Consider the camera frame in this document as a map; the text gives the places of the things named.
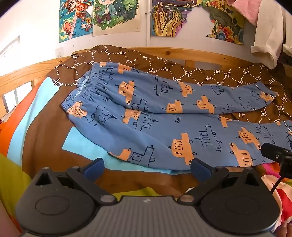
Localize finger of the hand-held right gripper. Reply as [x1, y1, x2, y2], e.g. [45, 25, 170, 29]
[261, 142, 292, 164]

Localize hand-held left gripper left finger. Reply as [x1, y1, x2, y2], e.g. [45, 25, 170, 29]
[31, 158, 118, 205]

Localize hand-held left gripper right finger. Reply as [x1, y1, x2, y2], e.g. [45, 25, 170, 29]
[177, 158, 266, 205]

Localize blue car-print pants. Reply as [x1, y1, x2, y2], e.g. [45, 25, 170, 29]
[60, 61, 292, 171]

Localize pink red floral cloth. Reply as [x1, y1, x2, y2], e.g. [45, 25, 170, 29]
[258, 163, 292, 229]

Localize brown blue orange bedsheet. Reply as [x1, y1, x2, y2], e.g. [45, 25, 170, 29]
[0, 76, 231, 196]

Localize yellow-green cloth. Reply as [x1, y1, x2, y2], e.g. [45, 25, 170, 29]
[0, 152, 179, 219]

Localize brown white-patterned blanket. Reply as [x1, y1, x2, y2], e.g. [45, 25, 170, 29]
[51, 45, 292, 125]

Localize cream hanging garment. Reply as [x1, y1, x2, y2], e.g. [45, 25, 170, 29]
[250, 0, 288, 70]

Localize orange purple swirl drawing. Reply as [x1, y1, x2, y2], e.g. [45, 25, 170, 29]
[152, 0, 190, 38]

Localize black cable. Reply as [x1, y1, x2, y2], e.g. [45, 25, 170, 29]
[270, 174, 285, 195]

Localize wooden bed frame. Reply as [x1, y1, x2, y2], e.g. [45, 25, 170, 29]
[0, 47, 258, 116]

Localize dark multicolour wall poster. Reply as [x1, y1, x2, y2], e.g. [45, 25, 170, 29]
[202, 0, 245, 45]

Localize orange cartoon wall poster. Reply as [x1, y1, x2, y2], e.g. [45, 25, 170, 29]
[59, 0, 94, 43]

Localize green cartoon figure wall poster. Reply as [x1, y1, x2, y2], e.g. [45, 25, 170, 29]
[92, 0, 141, 37]

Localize white wall pipe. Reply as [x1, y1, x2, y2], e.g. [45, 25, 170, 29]
[146, 0, 152, 47]

